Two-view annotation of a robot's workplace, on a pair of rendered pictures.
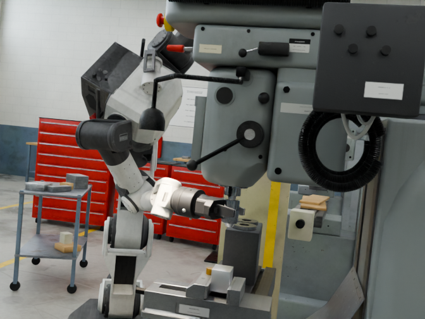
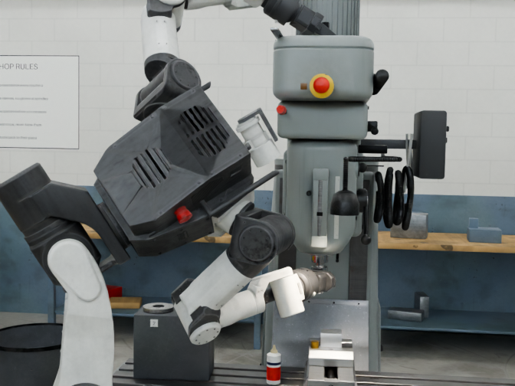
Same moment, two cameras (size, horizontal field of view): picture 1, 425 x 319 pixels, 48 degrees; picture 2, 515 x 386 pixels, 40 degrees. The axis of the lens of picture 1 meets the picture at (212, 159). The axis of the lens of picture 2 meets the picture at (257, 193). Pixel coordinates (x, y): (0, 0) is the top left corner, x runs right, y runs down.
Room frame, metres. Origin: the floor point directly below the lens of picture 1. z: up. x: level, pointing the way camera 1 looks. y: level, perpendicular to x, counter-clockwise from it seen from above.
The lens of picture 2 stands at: (1.71, 1.92, 1.62)
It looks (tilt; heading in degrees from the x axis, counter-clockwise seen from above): 4 degrees down; 265
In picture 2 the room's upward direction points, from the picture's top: 1 degrees clockwise
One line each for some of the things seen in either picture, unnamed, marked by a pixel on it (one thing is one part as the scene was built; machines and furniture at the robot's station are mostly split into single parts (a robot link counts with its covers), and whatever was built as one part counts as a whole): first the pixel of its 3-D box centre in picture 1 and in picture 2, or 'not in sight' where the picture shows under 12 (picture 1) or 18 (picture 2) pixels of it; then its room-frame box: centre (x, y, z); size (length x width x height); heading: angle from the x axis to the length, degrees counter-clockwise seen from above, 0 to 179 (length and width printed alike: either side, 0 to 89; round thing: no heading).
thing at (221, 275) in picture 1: (221, 278); (330, 341); (1.31, -0.06, 1.05); 0.06 x 0.05 x 0.06; 169
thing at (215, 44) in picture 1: (261, 54); (323, 122); (1.34, -0.11, 1.68); 0.34 x 0.24 x 0.10; 78
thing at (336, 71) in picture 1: (369, 61); (430, 145); (0.96, -0.29, 1.62); 0.20 x 0.09 x 0.21; 78
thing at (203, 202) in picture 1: (203, 206); (306, 283); (1.40, 0.01, 1.23); 0.13 x 0.12 x 0.10; 148
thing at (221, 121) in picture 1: (240, 128); (321, 195); (1.35, -0.07, 1.47); 0.21 x 0.19 x 0.32; 168
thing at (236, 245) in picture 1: (242, 249); (175, 340); (1.76, -0.14, 1.03); 0.22 x 0.12 x 0.20; 171
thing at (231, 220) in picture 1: (230, 212); not in sight; (1.35, -0.07, 1.23); 0.05 x 0.05 x 0.06
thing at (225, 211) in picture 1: (224, 211); not in sight; (1.32, -0.05, 1.23); 0.06 x 0.02 x 0.03; 58
